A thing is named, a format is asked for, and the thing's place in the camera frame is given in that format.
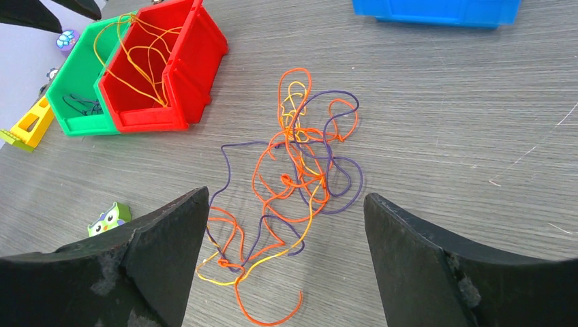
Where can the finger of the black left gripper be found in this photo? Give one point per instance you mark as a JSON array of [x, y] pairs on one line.
[[86, 8], [29, 13]]

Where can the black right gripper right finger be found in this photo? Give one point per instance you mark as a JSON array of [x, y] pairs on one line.
[[430, 276]]

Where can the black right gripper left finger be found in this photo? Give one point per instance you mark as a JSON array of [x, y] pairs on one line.
[[138, 274]]

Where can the purple round toy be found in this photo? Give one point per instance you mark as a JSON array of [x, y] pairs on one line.
[[66, 41]]

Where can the green frog toy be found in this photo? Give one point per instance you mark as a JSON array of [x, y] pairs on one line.
[[118, 214]]

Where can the green plastic bin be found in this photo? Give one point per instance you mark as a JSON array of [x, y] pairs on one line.
[[73, 95]]

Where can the red plastic bin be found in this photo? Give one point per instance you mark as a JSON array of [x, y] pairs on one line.
[[160, 78]]

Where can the yellow triangle toy left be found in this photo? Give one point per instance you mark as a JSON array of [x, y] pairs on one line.
[[27, 133]]

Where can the blue plastic bin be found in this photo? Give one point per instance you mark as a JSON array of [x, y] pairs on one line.
[[462, 13]]

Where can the small chip by wall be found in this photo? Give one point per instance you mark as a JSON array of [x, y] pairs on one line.
[[52, 73]]

